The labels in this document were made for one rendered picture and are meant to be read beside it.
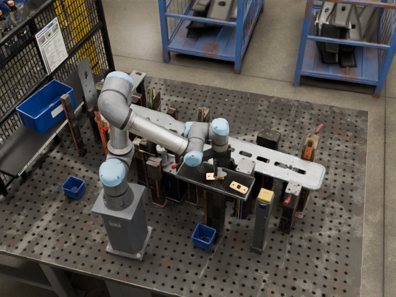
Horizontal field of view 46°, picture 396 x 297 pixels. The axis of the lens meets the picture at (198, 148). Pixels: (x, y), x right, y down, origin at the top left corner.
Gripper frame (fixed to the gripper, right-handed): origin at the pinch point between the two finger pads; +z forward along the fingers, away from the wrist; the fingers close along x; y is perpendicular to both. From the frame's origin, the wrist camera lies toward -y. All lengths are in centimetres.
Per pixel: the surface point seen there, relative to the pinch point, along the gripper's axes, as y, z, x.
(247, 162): 17.3, 6.6, 12.3
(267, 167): 29.3, 17.6, 18.3
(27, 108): -107, 7, 58
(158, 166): -29.0, 11.1, 15.0
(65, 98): -82, -2, 56
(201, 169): -6.4, 1.7, 4.7
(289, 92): 78, 118, 190
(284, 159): 39.1, 17.5, 23.0
